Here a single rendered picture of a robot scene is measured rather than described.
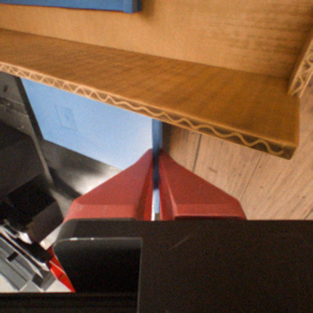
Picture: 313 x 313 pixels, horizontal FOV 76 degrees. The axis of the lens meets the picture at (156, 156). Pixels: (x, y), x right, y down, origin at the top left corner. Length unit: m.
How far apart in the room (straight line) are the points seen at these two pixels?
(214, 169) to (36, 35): 0.18
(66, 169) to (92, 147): 0.08
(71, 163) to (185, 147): 0.13
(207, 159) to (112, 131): 0.07
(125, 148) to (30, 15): 0.13
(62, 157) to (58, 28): 0.13
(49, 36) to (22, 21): 0.03
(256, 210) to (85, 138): 0.15
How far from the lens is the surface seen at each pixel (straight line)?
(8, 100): 0.33
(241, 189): 0.16
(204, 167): 0.16
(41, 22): 0.21
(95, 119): 0.16
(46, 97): 0.20
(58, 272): 0.56
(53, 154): 0.26
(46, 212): 0.41
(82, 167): 0.23
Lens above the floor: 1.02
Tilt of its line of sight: 44 degrees down
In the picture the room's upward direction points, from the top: 136 degrees counter-clockwise
